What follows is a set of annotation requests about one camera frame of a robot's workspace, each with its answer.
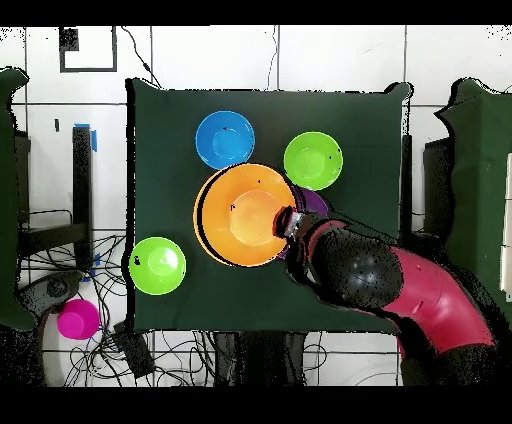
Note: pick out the purple plastic bowl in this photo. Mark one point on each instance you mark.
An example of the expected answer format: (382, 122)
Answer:
(314, 202)

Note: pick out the large orange plastic bowl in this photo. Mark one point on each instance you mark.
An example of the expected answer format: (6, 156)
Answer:
(224, 216)

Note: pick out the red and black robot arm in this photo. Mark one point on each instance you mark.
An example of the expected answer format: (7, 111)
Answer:
(420, 288)

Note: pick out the green plastic bowl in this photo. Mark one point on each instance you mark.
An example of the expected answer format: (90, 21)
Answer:
(157, 266)
(312, 161)

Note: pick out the blue plastic bowl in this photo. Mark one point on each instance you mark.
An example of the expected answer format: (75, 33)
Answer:
(224, 140)

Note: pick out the dark green tablecloth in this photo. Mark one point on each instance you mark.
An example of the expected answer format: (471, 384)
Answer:
(180, 160)

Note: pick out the black box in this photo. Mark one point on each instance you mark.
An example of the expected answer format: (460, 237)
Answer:
(22, 176)
(438, 180)

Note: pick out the green cloth covered table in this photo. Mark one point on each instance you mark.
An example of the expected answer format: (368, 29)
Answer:
(8, 200)
(480, 180)

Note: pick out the black power strip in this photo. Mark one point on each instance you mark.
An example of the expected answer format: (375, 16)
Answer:
(134, 352)

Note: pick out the white box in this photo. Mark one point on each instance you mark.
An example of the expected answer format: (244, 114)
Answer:
(507, 224)

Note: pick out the black stand with blue tape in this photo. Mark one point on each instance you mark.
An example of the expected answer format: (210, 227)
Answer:
(82, 180)

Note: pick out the pink plastic cup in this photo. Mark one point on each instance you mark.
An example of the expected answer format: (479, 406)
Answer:
(78, 319)

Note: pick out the dark square floor frame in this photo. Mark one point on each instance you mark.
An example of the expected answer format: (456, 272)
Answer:
(68, 40)

